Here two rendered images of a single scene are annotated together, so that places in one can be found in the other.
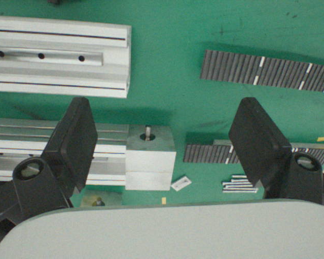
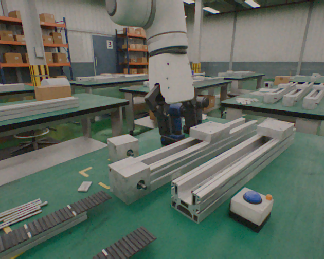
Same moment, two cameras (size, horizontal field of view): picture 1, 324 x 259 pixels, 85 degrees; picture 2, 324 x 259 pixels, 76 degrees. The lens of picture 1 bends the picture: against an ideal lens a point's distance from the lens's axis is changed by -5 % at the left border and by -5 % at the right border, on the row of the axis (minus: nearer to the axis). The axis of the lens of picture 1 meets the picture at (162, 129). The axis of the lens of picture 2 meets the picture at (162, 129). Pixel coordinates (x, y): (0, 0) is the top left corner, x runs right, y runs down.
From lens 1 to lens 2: 0.42 m
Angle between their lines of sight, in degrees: 58
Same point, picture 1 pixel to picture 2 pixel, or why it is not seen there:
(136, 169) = (136, 163)
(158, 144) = (135, 179)
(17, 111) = not seen: hidden behind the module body
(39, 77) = (204, 169)
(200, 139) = (97, 212)
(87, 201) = (136, 152)
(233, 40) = not seen: outside the picture
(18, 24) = (226, 175)
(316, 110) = not seen: outside the picture
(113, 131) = (157, 180)
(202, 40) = (160, 251)
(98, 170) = (148, 160)
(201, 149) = (98, 200)
